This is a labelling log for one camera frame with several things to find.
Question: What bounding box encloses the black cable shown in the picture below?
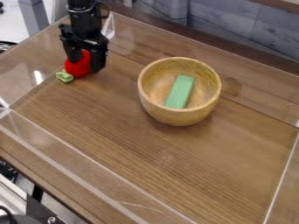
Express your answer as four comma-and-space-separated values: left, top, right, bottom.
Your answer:
0, 205, 18, 224

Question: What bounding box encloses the black metal table bracket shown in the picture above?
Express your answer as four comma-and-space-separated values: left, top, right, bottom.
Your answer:
25, 195, 66, 224

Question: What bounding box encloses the red plush strawberry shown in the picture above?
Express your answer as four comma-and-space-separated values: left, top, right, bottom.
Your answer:
55, 51, 90, 83

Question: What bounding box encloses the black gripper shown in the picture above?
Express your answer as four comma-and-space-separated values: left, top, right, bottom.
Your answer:
58, 24, 108, 72

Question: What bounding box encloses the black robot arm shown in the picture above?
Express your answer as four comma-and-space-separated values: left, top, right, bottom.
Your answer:
58, 0, 109, 72

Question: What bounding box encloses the clear acrylic tray wall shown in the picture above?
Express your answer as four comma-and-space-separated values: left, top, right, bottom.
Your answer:
0, 16, 299, 224

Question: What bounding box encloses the clear acrylic corner bracket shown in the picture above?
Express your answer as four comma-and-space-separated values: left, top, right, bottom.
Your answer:
101, 13, 114, 39

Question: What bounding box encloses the grey post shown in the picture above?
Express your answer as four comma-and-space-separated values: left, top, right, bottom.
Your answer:
17, 0, 49, 36

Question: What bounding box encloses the wooden bowl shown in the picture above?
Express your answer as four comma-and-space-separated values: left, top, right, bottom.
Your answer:
137, 57, 221, 126

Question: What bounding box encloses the green rectangular block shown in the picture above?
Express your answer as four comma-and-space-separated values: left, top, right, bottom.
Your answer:
164, 75, 194, 109

